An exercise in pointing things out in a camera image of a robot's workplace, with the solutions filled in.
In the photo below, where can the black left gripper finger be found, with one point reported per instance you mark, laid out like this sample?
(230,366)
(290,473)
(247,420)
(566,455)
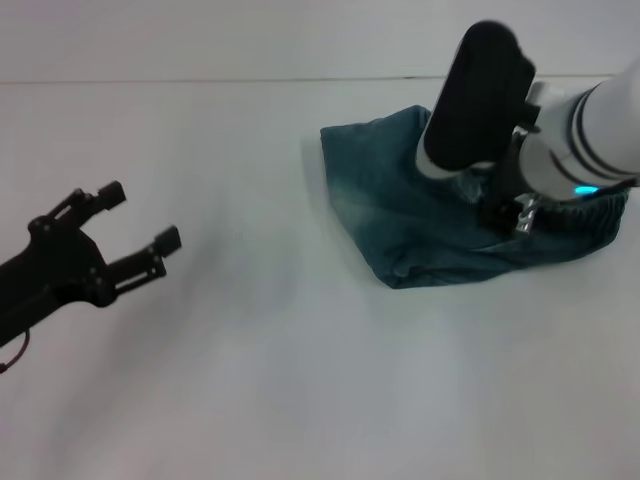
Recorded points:
(97,200)
(150,257)

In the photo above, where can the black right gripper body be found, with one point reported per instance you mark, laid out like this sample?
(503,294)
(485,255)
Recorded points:
(502,190)

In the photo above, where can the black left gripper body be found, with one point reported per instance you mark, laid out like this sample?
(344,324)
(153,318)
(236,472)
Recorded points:
(55,265)

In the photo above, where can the blue denim shorts basketball print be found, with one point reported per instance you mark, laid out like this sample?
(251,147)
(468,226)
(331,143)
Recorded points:
(380,210)

